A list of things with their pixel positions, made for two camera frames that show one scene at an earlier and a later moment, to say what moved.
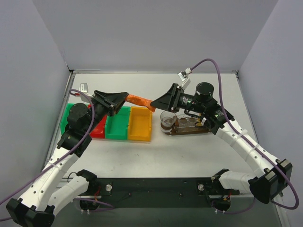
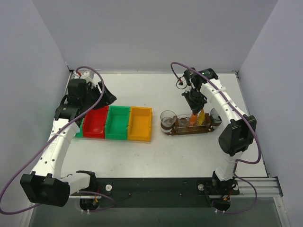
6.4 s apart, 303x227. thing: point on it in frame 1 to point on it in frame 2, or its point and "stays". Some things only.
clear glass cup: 167,118 stays
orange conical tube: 140,100 to 193,118
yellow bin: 140,124 stays
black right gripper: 175,97 to 196,105
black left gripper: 103,102 to 100,95
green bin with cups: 117,125 stays
